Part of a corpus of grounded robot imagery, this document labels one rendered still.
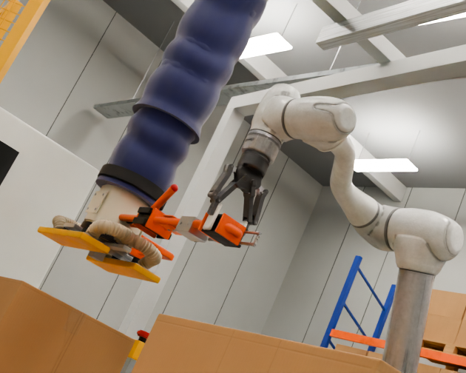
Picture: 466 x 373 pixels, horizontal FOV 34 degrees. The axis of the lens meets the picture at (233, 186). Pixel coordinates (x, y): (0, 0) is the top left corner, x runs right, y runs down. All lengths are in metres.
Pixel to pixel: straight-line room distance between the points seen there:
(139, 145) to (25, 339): 0.66
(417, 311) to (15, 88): 9.91
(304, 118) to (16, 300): 0.93
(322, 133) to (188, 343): 0.68
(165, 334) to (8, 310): 0.81
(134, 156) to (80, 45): 9.94
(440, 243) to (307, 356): 1.11
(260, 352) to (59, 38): 11.03
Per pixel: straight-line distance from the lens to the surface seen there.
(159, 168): 2.33
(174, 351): 1.39
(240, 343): 1.25
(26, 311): 2.19
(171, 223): 2.02
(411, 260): 2.19
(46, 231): 2.39
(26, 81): 11.76
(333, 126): 1.81
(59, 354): 2.24
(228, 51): 2.50
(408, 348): 2.21
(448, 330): 10.44
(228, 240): 1.83
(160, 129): 2.35
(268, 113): 1.92
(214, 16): 2.51
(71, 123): 12.01
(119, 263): 2.31
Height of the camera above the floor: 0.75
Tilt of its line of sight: 18 degrees up
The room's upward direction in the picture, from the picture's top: 25 degrees clockwise
